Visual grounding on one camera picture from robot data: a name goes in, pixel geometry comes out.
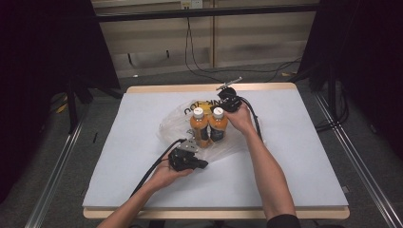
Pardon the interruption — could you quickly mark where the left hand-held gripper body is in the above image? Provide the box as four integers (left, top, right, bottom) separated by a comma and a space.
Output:
168, 138, 199, 173

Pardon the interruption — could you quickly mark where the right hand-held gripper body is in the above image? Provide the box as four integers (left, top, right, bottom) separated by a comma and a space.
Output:
216, 76, 243, 113

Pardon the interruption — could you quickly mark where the orange juice bottle white cap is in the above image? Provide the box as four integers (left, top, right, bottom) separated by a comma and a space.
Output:
208, 106, 229, 143
189, 106, 213, 149

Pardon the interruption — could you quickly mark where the clear plastic bag black lettering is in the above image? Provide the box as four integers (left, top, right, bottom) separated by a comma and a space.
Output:
157, 99, 264, 164

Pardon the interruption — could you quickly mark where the person's right hand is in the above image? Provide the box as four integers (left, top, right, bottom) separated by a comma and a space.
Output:
223, 103, 257, 137

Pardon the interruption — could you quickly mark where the person's left hand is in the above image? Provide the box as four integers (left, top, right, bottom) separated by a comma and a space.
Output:
147, 158, 195, 194

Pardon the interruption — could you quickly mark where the wooden table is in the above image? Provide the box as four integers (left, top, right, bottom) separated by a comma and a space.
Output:
83, 82, 351, 220

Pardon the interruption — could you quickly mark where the white table mat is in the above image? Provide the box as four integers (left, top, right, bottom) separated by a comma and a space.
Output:
83, 88, 350, 209

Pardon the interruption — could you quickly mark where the black horizontal bar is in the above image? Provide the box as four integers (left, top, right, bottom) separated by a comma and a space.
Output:
94, 3, 320, 23

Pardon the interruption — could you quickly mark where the person's black sleeve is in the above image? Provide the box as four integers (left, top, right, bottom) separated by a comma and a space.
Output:
265, 214, 302, 228

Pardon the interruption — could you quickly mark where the black metal stand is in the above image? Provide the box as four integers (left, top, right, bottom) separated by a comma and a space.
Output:
65, 74, 94, 135

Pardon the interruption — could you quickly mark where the black curtain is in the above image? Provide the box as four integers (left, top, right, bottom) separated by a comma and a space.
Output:
297, 0, 403, 161
0, 0, 122, 203

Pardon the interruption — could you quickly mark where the left hand-held gripper cable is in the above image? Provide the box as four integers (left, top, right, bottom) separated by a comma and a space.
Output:
130, 138, 188, 198

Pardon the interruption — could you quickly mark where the hand-held gripper cable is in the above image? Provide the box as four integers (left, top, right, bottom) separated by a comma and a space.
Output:
130, 138, 188, 198
240, 96, 264, 143

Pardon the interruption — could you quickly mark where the right hand-held gripper cable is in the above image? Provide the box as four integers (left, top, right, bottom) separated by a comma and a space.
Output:
240, 96, 264, 143

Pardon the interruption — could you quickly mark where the black floor cable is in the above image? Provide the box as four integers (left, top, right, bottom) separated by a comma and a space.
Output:
189, 56, 303, 84

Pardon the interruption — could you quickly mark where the black hanging wall cable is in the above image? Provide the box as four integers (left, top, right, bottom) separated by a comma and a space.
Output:
183, 16, 224, 84

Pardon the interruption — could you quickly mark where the white wall outlet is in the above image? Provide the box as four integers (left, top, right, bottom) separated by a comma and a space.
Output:
180, 0, 203, 10

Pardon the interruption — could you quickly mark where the black cable bundle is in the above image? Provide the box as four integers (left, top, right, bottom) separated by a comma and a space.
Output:
315, 80, 350, 133

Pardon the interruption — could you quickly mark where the metal floor rail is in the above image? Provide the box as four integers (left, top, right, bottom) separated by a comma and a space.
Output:
313, 91, 403, 228
24, 120, 87, 228

